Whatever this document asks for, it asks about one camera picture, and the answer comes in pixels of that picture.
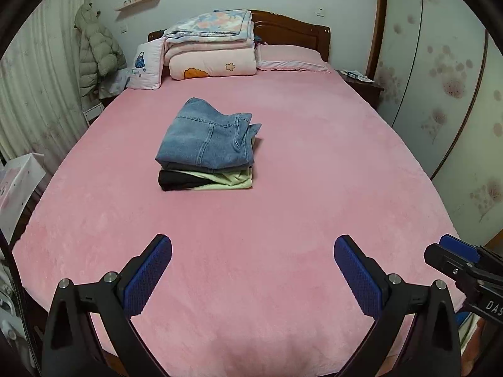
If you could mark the dark wooden nightstand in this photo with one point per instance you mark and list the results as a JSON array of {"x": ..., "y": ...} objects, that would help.
[{"x": 363, "y": 90}]

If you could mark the white plastic object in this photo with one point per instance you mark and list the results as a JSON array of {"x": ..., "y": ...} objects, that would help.
[{"x": 8, "y": 314}]

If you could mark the beige puffer coat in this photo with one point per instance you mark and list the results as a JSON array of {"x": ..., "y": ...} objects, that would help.
[{"x": 98, "y": 51}]

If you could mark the white floral wardrobe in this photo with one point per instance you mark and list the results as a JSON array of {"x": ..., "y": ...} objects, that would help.
[{"x": 440, "y": 66}]

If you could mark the floral folded quilt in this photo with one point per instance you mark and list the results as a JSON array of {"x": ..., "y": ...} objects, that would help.
[{"x": 212, "y": 25}]

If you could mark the brown wooden headboard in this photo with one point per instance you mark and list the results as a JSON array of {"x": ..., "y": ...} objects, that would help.
[{"x": 290, "y": 31}]

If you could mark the white pillow with bag print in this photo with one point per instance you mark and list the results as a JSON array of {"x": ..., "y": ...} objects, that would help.
[{"x": 145, "y": 65}]

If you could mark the small white stool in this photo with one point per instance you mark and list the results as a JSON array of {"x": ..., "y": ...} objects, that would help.
[{"x": 92, "y": 112}]

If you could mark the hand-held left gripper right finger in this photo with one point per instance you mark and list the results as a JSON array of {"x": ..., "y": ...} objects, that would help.
[{"x": 359, "y": 279}]

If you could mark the green and black garment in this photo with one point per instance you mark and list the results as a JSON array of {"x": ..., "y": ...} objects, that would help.
[{"x": 204, "y": 180}]

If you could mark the blue jeans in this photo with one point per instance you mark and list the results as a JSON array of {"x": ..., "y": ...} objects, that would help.
[{"x": 204, "y": 137}]

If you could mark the papers on nightstand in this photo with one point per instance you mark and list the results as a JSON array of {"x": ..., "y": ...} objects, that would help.
[{"x": 355, "y": 75}]

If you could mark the white floral curtain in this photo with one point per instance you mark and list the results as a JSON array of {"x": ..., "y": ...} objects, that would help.
[{"x": 35, "y": 78}]

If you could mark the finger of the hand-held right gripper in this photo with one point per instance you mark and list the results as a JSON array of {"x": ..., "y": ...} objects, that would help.
[
  {"x": 459, "y": 245},
  {"x": 448, "y": 259}
]

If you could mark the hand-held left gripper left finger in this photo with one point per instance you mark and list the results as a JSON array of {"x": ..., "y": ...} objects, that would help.
[{"x": 147, "y": 275}]

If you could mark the flat pink pillow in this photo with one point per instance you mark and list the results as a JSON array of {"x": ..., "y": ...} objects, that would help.
[{"x": 290, "y": 57}]

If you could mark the light printed cloth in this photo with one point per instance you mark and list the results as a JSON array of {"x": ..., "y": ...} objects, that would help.
[{"x": 114, "y": 84}]

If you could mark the wooden wall shelf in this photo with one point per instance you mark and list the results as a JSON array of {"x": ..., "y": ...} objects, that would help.
[{"x": 137, "y": 2}]

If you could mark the pink bed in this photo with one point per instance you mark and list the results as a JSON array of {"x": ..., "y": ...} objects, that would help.
[{"x": 275, "y": 204}]

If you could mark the pink folded quilt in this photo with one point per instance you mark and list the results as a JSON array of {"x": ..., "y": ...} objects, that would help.
[{"x": 212, "y": 63}]

